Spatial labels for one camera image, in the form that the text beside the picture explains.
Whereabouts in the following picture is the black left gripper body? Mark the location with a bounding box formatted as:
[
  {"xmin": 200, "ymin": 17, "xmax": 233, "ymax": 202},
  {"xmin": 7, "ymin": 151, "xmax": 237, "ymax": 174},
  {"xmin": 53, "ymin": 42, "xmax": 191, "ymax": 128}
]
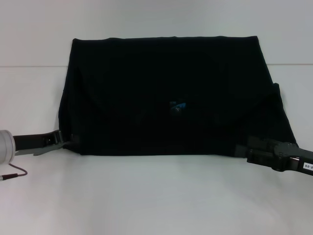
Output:
[{"xmin": 12, "ymin": 129, "xmax": 66, "ymax": 157}]

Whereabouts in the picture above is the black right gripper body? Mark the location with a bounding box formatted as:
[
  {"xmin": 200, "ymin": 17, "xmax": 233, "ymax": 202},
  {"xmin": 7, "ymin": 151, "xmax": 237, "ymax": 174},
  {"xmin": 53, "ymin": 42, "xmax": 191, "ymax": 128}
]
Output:
[{"xmin": 273, "ymin": 141, "xmax": 313, "ymax": 176}]

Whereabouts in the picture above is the black t-shirt with FREE print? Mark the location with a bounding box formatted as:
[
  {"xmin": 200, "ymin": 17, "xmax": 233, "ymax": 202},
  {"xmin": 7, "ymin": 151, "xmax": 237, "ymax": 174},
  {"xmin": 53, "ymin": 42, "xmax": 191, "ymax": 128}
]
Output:
[{"xmin": 58, "ymin": 36, "xmax": 299, "ymax": 158}]

